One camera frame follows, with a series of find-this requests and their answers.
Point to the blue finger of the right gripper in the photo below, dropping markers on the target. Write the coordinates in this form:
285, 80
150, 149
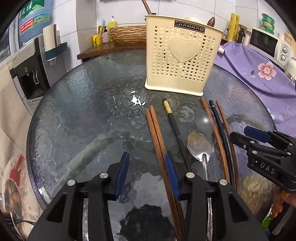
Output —
254, 144
257, 134

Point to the right hand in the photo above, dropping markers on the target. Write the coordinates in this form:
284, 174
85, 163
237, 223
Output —
279, 197

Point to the water dispenser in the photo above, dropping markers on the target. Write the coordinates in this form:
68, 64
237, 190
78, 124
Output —
32, 74

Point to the clear plastic spoon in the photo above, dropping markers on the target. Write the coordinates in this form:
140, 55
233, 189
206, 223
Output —
203, 123

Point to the dark glass bottle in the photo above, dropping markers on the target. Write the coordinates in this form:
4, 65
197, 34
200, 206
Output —
241, 35

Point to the yellow roll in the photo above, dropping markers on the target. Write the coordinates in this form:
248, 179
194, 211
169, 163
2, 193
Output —
233, 27

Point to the yellow mug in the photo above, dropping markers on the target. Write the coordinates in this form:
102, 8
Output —
97, 40

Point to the black gold-tipped chopstick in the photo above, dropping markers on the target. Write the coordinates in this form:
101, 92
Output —
177, 134

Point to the blue water bottle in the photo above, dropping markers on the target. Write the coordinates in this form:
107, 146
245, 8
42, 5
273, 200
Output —
34, 16

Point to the woven basket sink bowl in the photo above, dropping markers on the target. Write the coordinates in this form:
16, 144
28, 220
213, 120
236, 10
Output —
129, 35

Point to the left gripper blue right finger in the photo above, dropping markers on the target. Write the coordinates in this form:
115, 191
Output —
172, 174

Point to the white microwave oven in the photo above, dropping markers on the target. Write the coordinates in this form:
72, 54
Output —
274, 48

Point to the cream plastic utensil holder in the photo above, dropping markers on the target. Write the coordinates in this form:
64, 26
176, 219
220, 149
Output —
180, 54

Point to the brown wooden chopstick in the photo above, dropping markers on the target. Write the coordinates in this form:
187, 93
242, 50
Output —
230, 147
163, 150
163, 172
217, 138

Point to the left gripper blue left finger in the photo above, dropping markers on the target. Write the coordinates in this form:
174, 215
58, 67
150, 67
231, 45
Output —
122, 170

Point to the purple floral cloth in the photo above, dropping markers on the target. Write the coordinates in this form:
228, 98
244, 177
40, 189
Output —
265, 79

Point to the round glass table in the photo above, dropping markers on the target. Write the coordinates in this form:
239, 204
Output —
89, 118

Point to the wooden-handled steel ladle spoon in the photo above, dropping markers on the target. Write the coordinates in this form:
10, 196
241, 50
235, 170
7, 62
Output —
211, 22

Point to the green stacked bowls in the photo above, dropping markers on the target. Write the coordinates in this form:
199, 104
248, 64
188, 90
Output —
267, 23

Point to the beige cloth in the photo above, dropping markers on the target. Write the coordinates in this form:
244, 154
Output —
15, 119

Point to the yellow soap bottle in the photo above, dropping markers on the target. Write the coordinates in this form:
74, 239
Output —
112, 24

